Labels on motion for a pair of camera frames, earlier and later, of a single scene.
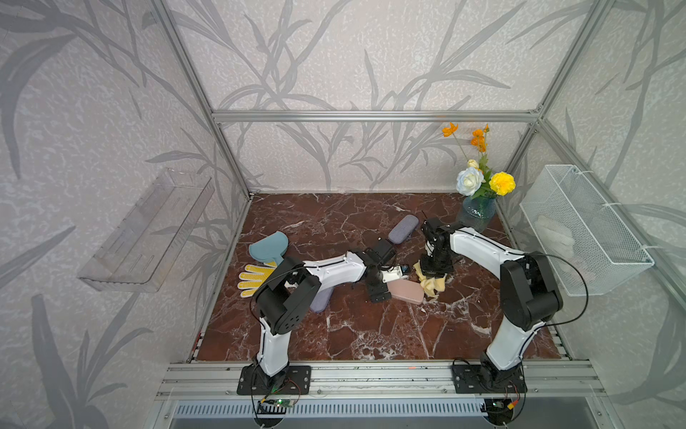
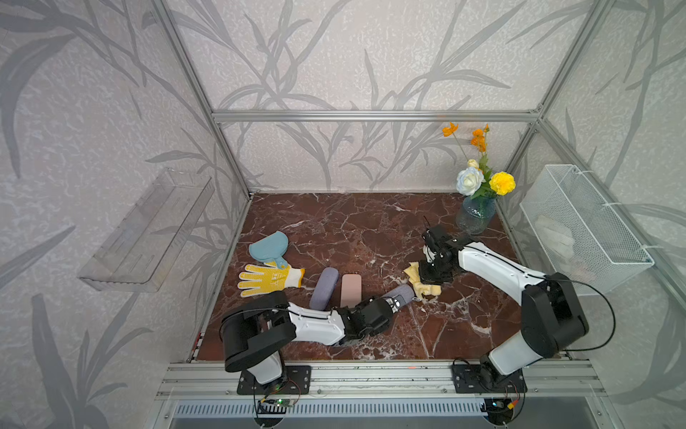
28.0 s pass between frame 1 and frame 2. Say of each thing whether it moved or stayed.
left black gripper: moved
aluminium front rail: stayed
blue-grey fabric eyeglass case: stayed
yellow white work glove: stayed
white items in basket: stayed
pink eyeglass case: moved
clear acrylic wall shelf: stayed
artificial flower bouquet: stayed
